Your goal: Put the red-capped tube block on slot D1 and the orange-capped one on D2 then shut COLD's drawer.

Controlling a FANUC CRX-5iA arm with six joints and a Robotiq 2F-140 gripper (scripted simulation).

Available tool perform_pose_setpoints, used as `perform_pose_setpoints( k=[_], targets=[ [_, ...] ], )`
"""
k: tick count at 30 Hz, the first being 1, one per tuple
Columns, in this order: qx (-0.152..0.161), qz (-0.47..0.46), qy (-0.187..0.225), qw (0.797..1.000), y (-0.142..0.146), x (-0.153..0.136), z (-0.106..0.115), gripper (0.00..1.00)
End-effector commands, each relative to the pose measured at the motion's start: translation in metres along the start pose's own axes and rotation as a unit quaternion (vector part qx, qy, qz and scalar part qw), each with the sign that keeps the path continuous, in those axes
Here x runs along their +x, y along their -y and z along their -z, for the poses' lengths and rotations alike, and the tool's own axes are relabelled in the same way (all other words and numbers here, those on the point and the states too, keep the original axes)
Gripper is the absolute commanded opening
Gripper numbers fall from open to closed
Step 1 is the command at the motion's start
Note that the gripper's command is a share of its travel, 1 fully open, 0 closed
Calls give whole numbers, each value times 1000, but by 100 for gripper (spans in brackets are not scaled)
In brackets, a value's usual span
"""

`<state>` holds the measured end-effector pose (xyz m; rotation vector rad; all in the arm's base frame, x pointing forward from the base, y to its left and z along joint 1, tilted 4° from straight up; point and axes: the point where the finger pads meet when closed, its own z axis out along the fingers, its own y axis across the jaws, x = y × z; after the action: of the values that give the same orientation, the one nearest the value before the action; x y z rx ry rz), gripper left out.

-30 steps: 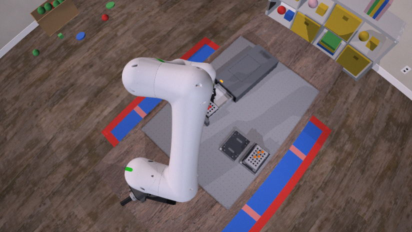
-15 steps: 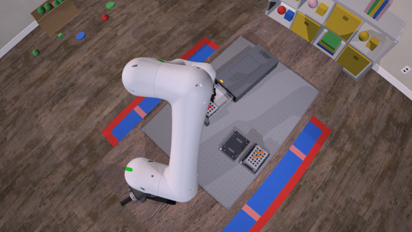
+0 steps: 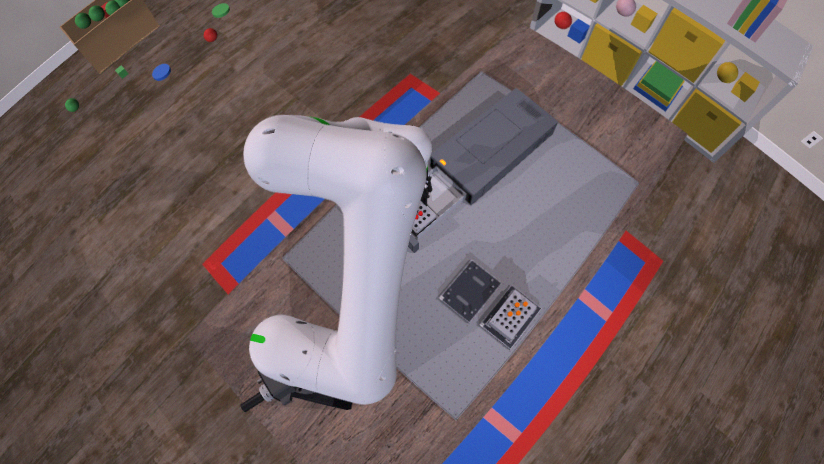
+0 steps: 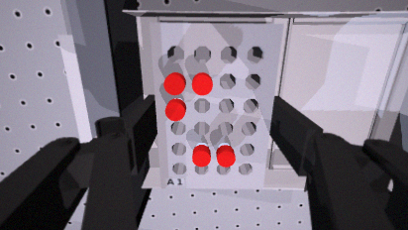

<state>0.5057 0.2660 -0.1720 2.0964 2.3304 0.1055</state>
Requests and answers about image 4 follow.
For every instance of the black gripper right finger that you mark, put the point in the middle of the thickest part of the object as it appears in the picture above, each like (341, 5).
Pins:
(346, 183)

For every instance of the grey flat base plate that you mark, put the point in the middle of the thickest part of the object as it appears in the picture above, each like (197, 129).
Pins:
(36, 108)

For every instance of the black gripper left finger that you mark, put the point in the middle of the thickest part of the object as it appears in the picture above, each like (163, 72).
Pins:
(30, 197)

